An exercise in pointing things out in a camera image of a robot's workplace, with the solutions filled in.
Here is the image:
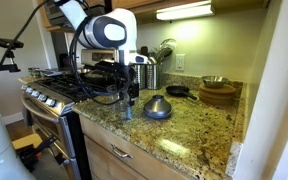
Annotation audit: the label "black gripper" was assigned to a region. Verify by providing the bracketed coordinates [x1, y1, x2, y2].
[95, 61, 139, 107]

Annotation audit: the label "grey chopper blade slicer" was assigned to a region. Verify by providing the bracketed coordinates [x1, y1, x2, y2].
[125, 105, 132, 120]

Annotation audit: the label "grey metal dome cover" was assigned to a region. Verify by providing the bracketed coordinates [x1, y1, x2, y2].
[143, 95, 172, 119]

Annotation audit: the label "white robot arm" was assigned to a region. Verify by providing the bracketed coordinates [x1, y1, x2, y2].
[54, 0, 148, 106]

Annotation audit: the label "clear plastic chopper container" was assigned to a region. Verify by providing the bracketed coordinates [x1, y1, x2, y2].
[106, 85, 129, 113]

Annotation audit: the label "perforated steel utensil holder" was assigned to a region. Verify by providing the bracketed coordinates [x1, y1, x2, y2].
[146, 64, 162, 90]

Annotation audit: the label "small black cast-iron skillet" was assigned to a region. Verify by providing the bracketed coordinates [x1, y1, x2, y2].
[166, 86, 197, 100]

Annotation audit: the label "wooden drawer front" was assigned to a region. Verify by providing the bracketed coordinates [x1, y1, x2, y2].
[80, 117, 189, 180]

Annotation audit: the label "wooden cooking utensils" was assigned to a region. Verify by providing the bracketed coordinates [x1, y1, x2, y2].
[140, 38, 177, 65]

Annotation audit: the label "stainless steel gas stove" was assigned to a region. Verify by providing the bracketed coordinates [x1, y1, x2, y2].
[18, 48, 120, 180]

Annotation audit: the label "small steel bowl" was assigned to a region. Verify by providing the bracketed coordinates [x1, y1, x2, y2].
[202, 76, 228, 88]

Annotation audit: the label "under-cabinet light fixture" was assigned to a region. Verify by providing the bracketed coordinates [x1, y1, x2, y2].
[156, 0, 215, 21]

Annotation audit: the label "white wall outlet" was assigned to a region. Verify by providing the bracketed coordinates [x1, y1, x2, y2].
[175, 54, 185, 71]

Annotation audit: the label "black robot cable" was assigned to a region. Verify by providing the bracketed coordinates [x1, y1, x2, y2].
[68, 14, 132, 106]

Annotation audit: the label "black camera tripod arm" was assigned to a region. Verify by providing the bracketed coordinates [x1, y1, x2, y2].
[0, 0, 52, 94]

